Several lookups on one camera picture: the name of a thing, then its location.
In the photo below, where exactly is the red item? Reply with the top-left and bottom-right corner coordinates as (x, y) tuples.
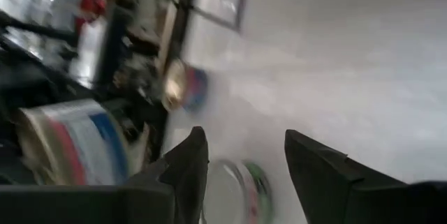
(78, 0), (108, 21)

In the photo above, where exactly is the blue red salmon can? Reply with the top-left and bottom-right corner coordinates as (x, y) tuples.
(161, 57), (211, 114)
(13, 97), (135, 187)

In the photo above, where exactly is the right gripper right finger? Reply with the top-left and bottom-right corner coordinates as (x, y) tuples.
(284, 128), (447, 224)

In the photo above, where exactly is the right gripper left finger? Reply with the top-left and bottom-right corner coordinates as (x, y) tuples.
(0, 126), (210, 224)

